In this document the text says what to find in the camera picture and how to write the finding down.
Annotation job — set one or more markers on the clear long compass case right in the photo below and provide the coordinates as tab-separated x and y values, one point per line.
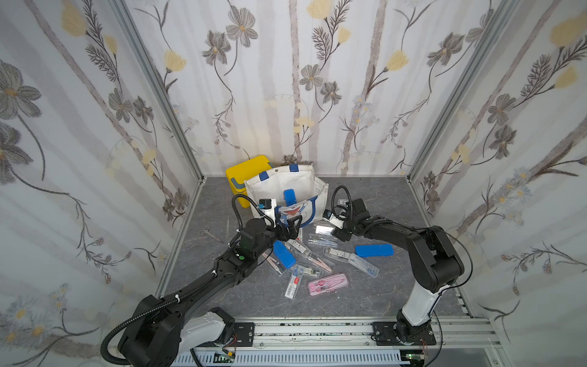
354	260

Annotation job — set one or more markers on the right arm mounting base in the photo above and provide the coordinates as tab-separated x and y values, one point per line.
403	334

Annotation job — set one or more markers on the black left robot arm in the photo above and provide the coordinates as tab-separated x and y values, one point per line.
152	335

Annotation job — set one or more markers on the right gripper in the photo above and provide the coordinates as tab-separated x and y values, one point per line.
345	222

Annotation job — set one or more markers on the clear case with pink compass centre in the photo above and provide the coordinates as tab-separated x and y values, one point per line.
309	256

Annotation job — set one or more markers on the blue compass case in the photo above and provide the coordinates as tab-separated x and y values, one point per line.
290	198
284	256
374	250

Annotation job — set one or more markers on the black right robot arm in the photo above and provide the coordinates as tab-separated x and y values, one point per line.
435	264

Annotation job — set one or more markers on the aluminium front rail frame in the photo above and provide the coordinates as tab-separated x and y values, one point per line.
339	341

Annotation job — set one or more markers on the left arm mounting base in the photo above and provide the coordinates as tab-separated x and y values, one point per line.
235	335

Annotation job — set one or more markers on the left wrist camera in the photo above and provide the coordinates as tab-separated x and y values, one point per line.
268	208

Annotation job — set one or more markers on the white canvas cartoon tote bag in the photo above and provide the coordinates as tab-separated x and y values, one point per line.
296	190

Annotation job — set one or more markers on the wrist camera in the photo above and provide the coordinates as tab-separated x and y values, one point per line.
330	217
268	208

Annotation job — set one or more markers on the clear case with red label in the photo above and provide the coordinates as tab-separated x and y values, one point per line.
294	282

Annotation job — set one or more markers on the pink compass set case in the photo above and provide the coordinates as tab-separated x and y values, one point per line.
328	284

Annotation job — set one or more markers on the yellow plastic lidded box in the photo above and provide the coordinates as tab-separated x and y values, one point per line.
240	173

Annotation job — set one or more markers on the clear compass case upper right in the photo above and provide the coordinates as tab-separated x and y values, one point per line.
323	228

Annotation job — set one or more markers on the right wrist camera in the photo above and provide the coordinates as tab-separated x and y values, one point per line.
330	217

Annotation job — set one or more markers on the clear case small lower centre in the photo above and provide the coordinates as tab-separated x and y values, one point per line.
307	271

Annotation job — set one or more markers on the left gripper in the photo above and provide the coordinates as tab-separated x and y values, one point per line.
293	232

